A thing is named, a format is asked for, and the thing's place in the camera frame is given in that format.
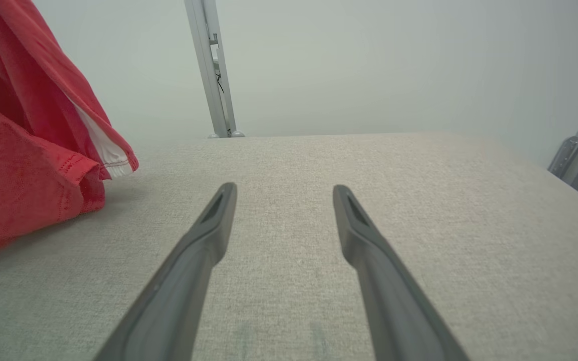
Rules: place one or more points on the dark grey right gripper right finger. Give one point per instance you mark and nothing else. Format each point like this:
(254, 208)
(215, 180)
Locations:
(399, 306)

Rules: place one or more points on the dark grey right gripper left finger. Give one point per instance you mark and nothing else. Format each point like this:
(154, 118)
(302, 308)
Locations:
(168, 301)

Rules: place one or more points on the red shorts with white panels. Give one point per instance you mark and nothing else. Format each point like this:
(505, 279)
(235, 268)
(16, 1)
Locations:
(18, 150)

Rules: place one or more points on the grey metal frame post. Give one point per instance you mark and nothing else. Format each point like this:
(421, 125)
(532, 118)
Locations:
(217, 100)

